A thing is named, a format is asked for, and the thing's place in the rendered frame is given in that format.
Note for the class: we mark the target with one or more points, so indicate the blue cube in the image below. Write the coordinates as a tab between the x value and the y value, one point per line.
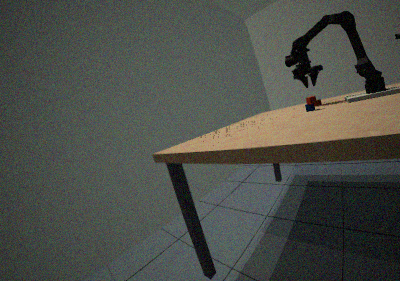
310	107

